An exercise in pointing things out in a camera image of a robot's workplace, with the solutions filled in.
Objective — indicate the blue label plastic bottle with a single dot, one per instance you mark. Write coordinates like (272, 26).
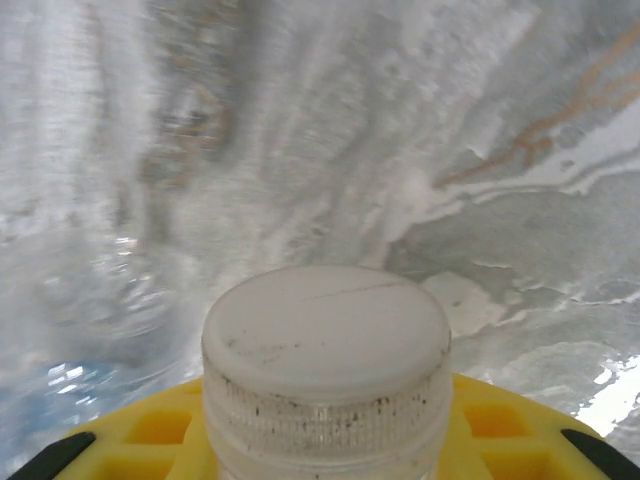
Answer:
(75, 380)

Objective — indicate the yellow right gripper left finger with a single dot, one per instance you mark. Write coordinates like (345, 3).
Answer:
(150, 440)

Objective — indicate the white-capped clear plastic bottle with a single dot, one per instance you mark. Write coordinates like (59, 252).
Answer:
(325, 350)

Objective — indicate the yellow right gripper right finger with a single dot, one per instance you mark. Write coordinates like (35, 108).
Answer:
(510, 440)

